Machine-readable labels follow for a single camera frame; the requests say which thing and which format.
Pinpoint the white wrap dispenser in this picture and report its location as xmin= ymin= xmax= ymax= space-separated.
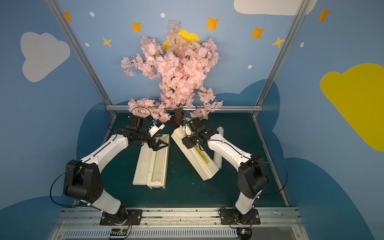
xmin=171 ymin=127 xmax=219 ymax=181
xmin=147 ymin=146 xmax=169 ymax=189

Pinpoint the plastic wrap roll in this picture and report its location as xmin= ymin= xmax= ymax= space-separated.
xmin=212 ymin=126 xmax=225 ymax=169

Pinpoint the white dispenser lid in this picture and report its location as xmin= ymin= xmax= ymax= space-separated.
xmin=133 ymin=143 xmax=154 ymax=186

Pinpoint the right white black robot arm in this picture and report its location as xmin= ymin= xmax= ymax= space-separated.
xmin=182 ymin=118 xmax=269 ymax=219

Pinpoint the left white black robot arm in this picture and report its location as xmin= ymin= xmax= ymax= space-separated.
xmin=63 ymin=116 xmax=169 ymax=225

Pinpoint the pink cherry blossom tree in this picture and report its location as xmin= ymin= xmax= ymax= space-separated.
xmin=121 ymin=20 xmax=223 ymax=123

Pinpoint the small circuit board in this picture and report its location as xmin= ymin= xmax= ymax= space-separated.
xmin=108 ymin=228 xmax=129 ymax=240

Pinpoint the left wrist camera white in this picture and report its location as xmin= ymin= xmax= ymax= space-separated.
xmin=148 ymin=120 xmax=165 ymax=137

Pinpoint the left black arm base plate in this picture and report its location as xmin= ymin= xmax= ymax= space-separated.
xmin=100 ymin=209 xmax=143 ymax=226

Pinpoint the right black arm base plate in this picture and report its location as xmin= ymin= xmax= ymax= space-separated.
xmin=218 ymin=208 xmax=261 ymax=225

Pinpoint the aluminium front rail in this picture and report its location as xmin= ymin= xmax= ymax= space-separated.
xmin=49 ymin=207 xmax=309 ymax=240

